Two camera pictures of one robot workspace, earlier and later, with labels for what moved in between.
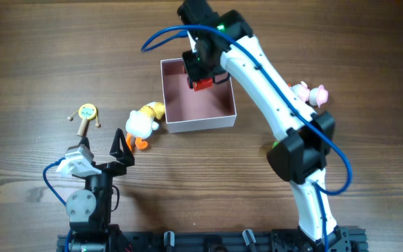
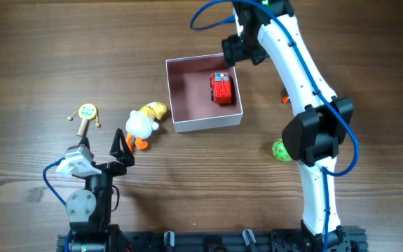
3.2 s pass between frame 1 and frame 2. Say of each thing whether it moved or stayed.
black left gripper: stayed
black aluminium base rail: stayed
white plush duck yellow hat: stayed
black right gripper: moved
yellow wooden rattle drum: stayed
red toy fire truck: moved
